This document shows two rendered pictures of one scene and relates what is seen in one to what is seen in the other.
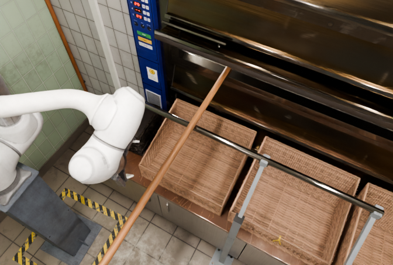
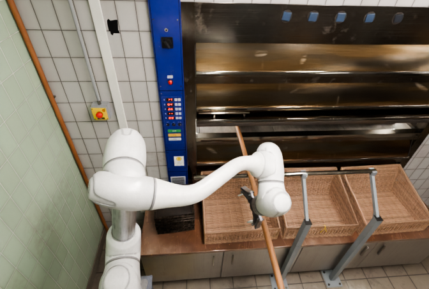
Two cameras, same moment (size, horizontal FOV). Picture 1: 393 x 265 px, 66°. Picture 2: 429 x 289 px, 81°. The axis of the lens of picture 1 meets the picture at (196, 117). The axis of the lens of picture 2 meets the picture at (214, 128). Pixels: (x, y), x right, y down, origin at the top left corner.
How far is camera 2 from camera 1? 0.81 m
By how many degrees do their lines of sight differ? 28
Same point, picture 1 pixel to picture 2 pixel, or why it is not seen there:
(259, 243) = (311, 241)
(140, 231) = not seen: outside the picture
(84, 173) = (286, 203)
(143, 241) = not seen: outside the picture
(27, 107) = (222, 180)
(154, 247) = not seen: outside the picture
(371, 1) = (325, 62)
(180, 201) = (244, 245)
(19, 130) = (138, 238)
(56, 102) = (237, 168)
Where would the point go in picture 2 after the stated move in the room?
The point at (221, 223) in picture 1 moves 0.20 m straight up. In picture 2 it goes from (280, 243) to (286, 228)
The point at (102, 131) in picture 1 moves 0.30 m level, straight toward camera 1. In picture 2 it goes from (273, 175) to (357, 208)
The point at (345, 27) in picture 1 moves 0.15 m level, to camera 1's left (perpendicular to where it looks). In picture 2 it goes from (314, 79) to (297, 84)
